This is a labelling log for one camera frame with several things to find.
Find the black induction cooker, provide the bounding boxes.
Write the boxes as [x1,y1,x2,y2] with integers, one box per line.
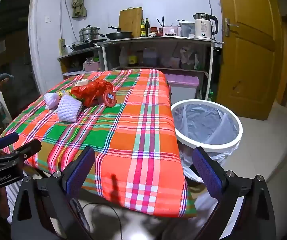
[70,39,107,50]

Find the white electric kettle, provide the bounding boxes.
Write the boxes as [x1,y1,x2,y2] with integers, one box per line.
[193,12,219,40]

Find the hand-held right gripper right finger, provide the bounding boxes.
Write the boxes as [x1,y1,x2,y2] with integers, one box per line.
[192,146,276,240]

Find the pink utensil holder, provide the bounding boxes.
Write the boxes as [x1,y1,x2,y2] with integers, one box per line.
[163,25,179,37]

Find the white round bin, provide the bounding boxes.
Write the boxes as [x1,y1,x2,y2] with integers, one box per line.
[170,99,243,180]

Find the small white foam fruit net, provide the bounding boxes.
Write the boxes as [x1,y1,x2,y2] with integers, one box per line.
[44,92,61,110]

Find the pink basket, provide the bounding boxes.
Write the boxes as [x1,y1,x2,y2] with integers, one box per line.
[83,60,101,72]

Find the metal door handle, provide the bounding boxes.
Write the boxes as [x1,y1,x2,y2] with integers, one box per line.
[224,17,239,37]

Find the red round label packet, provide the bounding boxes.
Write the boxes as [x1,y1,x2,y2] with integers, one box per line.
[103,90,117,105]

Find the wooden cutting board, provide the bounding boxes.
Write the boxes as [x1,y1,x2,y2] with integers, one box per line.
[119,7,143,37]

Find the crumpled plastic bags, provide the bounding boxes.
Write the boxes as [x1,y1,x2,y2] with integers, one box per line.
[180,46,200,70]

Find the metal shelf rack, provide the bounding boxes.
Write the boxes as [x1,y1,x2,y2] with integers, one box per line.
[57,36,224,100]

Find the clear plastic bin liner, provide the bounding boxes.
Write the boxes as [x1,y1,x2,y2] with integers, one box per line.
[171,102,242,205]

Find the pink lid storage box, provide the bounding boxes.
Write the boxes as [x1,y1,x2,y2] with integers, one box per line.
[163,74,200,103]

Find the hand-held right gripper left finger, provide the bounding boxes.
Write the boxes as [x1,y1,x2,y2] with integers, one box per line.
[10,146,96,240]

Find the large white foam fruit net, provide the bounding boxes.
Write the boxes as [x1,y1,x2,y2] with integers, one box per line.
[57,95,84,123]

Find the red plastic bag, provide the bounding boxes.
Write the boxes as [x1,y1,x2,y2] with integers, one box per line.
[70,78,114,107]

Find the black frying pan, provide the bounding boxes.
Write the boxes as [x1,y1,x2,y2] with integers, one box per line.
[105,26,133,40]

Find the water filter pitcher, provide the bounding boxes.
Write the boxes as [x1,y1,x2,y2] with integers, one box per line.
[179,21,196,37]

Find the dark liquid plastic jug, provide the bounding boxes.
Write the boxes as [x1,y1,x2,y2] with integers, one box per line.
[143,47,159,65]

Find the plaid tablecloth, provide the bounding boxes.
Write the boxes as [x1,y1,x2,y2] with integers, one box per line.
[0,68,197,218]

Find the yellow wooden door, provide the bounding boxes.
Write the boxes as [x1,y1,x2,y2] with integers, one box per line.
[215,0,287,120]

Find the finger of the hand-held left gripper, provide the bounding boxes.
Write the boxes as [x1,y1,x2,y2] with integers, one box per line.
[0,132,19,149]
[13,139,42,161]

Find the steel steamer pot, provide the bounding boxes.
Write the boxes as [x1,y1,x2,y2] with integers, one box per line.
[79,25,106,42]

